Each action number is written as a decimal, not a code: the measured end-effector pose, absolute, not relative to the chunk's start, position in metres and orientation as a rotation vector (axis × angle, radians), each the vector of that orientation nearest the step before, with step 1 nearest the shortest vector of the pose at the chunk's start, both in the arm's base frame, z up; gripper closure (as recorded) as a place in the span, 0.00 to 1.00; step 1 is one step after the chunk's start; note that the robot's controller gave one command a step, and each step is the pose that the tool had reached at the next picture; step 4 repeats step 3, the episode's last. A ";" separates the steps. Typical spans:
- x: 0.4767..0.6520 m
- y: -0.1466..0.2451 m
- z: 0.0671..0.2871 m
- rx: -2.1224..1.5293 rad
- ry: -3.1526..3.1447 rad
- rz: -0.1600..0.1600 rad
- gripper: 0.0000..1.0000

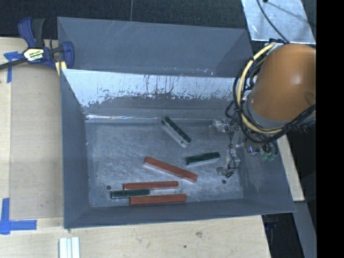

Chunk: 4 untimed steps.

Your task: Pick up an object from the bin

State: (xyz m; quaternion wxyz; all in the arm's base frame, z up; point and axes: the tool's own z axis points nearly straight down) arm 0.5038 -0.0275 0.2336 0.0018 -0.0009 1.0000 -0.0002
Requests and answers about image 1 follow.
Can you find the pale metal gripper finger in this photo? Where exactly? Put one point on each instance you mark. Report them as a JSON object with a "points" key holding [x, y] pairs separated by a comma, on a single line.
{"points": [[221, 125], [231, 158]]}

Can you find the red-brown flat block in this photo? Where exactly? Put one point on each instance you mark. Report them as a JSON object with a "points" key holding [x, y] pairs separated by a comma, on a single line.
{"points": [[170, 168], [150, 185], [158, 199]]}

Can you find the grey metal bin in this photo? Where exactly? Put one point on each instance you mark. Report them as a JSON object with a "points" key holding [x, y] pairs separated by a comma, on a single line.
{"points": [[150, 50]]}

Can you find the pale wood flat board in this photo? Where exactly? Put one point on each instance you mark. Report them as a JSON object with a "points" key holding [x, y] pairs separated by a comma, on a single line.
{"points": [[35, 144]]}

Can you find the dark green flat block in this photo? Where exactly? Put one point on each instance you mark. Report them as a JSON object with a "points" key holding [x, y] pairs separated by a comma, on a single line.
{"points": [[177, 131], [130, 193], [203, 158]]}

